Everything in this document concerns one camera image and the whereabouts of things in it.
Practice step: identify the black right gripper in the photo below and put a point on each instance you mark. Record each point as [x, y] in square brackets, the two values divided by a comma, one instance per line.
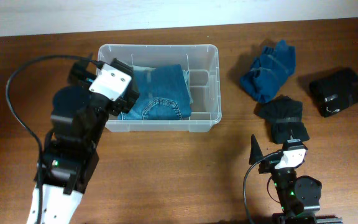
[269, 163]

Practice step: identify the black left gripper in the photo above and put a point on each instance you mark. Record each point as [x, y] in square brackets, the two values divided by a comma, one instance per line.
[80, 76]

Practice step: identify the light blue jeans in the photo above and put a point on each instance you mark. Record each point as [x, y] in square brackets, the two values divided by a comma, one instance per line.
[186, 76]

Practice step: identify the dark blue jeans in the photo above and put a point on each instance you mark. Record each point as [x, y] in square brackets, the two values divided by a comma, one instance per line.
[163, 94]

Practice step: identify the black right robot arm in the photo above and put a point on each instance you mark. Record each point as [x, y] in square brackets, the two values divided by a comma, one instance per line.
[298, 196]

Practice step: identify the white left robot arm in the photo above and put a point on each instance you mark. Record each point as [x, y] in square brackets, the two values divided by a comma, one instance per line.
[80, 113]

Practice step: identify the clear plastic storage container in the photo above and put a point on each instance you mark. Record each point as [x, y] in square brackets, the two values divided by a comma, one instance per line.
[202, 62]

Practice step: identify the black folded garment near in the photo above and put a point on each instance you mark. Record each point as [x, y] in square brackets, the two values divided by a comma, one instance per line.
[285, 117]

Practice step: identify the black folded garment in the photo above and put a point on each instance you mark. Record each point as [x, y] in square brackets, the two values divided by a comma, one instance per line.
[285, 117]
[335, 92]

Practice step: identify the teal blue folded garment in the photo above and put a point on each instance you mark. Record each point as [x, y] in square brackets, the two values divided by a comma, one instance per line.
[269, 72]

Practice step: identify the black folded garment far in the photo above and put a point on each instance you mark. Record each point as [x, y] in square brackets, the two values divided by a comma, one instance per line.
[335, 92]

